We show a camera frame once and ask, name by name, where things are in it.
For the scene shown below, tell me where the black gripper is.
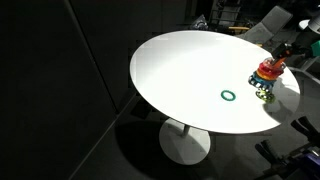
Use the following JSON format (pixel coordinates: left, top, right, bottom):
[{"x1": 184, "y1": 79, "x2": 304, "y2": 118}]
[{"x1": 270, "y1": 29, "x2": 316, "y2": 59}]

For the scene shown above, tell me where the orange ring toss post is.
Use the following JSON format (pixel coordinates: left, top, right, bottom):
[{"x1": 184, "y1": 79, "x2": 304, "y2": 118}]
[{"x1": 272, "y1": 54, "x2": 288, "y2": 68}]

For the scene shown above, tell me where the red ring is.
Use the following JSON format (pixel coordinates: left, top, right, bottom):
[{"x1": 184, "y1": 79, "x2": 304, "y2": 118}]
[{"x1": 258, "y1": 64, "x2": 284, "y2": 78}]

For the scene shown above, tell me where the orange ring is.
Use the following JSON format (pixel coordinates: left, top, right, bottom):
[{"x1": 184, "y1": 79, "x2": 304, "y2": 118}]
[{"x1": 255, "y1": 69, "x2": 279, "y2": 82}]

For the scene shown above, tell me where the blue ring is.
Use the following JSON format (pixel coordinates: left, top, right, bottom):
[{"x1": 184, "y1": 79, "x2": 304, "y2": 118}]
[{"x1": 250, "y1": 73, "x2": 277, "y2": 89}]

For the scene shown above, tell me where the grey lounge chair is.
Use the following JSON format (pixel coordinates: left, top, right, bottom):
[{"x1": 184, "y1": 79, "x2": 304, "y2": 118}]
[{"x1": 244, "y1": 4, "x2": 295, "y2": 45}]

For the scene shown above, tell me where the dark metal rack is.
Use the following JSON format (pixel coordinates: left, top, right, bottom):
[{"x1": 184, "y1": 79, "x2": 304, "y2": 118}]
[{"x1": 209, "y1": 0, "x2": 255, "y2": 35}]

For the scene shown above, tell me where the grey crumpled bag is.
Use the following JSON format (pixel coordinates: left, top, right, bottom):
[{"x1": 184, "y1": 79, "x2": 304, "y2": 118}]
[{"x1": 189, "y1": 13, "x2": 210, "y2": 32}]

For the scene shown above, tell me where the lime green checkered ring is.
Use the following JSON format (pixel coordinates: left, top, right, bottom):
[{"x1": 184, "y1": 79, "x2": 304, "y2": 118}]
[{"x1": 254, "y1": 89, "x2": 276, "y2": 105}]

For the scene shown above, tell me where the teal green bumpy ring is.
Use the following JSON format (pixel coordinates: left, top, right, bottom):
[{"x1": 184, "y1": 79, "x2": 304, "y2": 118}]
[{"x1": 220, "y1": 89, "x2": 237, "y2": 103}]

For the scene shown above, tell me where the white table pedestal base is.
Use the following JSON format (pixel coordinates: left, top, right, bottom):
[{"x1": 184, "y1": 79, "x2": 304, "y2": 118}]
[{"x1": 158, "y1": 117, "x2": 212, "y2": 166}]

